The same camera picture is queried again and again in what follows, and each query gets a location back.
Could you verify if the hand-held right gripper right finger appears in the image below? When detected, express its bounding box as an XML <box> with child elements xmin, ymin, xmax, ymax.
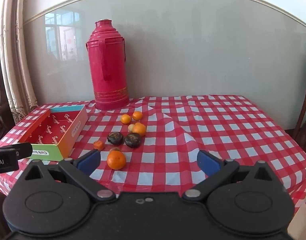
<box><xmin>182</xmin><ymin>149</ymin><xmax>280</xmax><ymax>202</ymax></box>

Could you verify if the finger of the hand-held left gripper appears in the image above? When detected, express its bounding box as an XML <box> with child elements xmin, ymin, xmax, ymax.
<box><xmin>0</xmin><ymin>142</ymin><xmax>33</xmax><ymax>159</ymax></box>

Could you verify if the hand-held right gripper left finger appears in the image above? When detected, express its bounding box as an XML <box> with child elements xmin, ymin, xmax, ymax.
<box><xmin>24</xmin><ymin>149</ymin><xmax>116</xmax><ymax>204</ymax></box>

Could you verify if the colourful cardboard box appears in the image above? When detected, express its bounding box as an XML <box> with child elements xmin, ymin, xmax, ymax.
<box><xmin>17</xmin><ymin>105</ymin><xmax>89</xmax><ymax>162</ymax></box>

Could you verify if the large orange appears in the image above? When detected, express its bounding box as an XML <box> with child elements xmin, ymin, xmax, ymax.
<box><xmin>107</xmin><ymin>151</ymin><xmax>127</xmax><ymax>170</ymax></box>

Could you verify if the red white checkered tablecloth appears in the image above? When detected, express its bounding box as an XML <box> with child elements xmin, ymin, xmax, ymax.
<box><xmin>0</xmin><ymin>95</ymin><xmax>306</xmax><ymax>215</ymax></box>

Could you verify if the dark wrinkled fruit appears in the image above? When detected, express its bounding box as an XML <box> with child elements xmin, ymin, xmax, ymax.
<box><xmin>124</xmin><ymin>133</ymin><xmax>141</xmax><ymax>148</ymax></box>
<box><xmin>107</xmin><ymin>132</ymin><xmax>124</xmax><ymax>146</ymax></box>

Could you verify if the dark wooden sofa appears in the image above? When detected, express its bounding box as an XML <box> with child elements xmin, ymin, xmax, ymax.
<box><xmin>0</xmin><ymin>57</ymin><xmax>10</xmax><ymax>146</ymax></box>

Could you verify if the medium orange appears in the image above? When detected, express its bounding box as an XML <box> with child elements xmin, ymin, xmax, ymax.
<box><xmin>132</xmin><ymin>123</ymin><xmax>147</xmax><ymax>137</ymax></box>

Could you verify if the beige curtain with lace hem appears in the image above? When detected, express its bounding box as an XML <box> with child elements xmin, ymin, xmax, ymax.
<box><xmin>0</xmin><ymin>0</ymin><xmax>39</xmax><ymax>123</ymax></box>

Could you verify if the red thermos flask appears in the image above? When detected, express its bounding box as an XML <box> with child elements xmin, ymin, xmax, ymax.
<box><xmin>85</xmin><ymin>19</ymin><xmax>130</xmax><ymax>111</ymax></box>

